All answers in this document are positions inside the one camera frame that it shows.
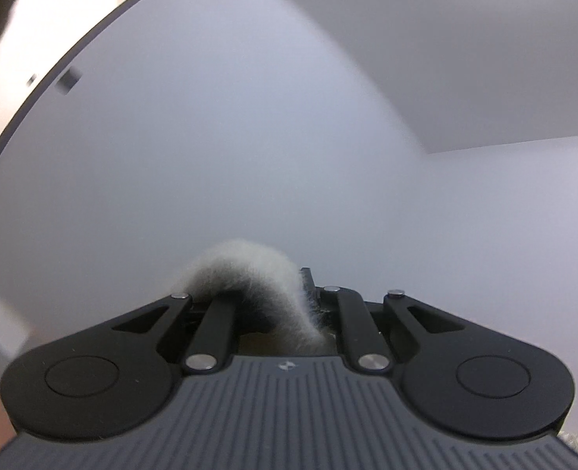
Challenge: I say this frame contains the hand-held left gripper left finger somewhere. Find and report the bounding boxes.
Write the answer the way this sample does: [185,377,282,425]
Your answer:
[112,293,241,373]

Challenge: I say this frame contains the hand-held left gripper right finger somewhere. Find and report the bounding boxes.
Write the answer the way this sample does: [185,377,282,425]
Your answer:
[299,267,468,372]

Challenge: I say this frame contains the white fleece garment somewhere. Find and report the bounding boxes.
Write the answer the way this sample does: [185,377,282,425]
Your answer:
[174,240,339,356]

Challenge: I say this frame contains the grey wall switch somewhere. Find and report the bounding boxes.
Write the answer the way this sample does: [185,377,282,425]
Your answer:
[55,67,83,95]

